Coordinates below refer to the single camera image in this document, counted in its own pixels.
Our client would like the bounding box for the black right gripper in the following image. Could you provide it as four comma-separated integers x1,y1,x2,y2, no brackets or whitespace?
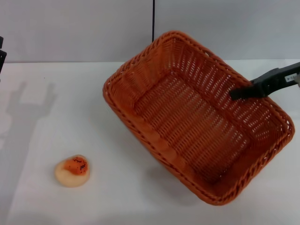
229,61,300,101

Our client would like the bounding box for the orange woven plastic basket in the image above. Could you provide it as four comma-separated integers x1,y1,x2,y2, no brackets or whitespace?
102,30,295,207

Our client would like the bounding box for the round bun with orange topping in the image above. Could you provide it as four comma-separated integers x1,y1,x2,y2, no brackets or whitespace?
54,154,91,188

